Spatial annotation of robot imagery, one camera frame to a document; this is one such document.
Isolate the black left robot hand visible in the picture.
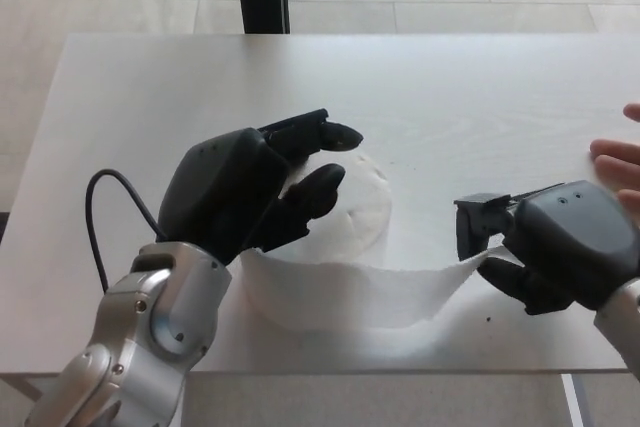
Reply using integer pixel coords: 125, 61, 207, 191
157, 108, 365, 268

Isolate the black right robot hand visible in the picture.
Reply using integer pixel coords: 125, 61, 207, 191
453, 179, 640, 317

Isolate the white toilet paper roll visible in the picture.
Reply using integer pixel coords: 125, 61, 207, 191
239, 150, 492, 361

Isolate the bare person hand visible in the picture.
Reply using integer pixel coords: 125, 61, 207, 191
589, 102, 640, 226

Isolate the white metal table leg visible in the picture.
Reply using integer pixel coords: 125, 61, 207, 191
560, 372, 585, 427

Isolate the grey diagonal table brace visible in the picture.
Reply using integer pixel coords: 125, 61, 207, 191
0, 374, 47, 404

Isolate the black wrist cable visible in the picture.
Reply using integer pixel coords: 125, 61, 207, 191
85, 168, 169, 294

